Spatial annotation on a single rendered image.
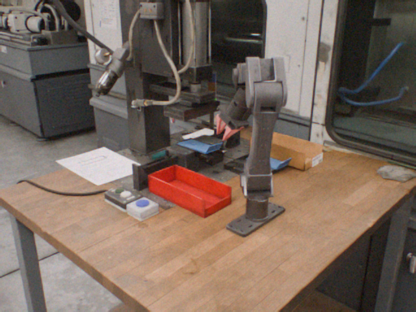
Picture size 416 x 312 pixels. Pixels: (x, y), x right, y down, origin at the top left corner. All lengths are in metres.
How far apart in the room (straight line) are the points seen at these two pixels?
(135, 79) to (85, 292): 1.28
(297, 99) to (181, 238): 1.04
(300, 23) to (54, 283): 1.84
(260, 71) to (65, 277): 1.84
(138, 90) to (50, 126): 3.03
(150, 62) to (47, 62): 3.00
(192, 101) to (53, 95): 3.19
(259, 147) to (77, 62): 3.66
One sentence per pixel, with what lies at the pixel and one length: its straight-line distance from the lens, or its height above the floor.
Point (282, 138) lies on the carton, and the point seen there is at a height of 0.95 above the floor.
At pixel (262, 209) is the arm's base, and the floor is 0.95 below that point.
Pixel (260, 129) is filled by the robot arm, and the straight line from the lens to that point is 1.07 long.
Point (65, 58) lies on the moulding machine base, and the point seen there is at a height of 0.83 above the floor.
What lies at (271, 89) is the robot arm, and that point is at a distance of 1.02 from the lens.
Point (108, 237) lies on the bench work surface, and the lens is 1.17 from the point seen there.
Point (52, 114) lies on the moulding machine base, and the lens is 4.57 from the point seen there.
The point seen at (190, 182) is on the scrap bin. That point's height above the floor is 0.92.
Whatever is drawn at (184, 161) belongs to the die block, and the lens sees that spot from 1.45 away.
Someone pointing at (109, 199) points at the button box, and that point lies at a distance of 1.33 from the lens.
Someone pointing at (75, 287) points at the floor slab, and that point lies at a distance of 2.50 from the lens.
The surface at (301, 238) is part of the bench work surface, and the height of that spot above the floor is 0.90.
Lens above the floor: 1.53
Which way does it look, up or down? 22 degrees down
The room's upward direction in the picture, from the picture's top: straight up
